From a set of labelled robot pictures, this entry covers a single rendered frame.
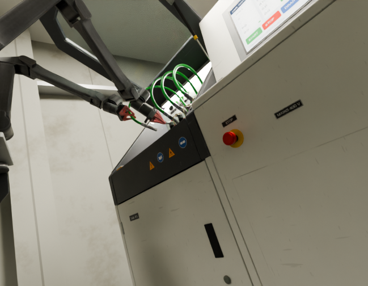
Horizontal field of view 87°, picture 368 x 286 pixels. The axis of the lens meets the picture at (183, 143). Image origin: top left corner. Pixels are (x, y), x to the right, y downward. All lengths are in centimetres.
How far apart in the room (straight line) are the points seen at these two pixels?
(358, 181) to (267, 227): 22
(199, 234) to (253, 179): 28
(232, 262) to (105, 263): 197
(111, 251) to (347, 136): 236
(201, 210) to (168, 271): 33
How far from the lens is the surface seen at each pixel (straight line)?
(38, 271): 221
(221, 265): 70
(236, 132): 56
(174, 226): 79
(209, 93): 62
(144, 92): 111
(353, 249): 54
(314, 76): 52
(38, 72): 132
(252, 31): 94
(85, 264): 248
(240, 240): 63
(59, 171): 258
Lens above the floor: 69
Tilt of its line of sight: 16 degrees up
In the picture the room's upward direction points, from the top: 20 degrees counter-clockwise
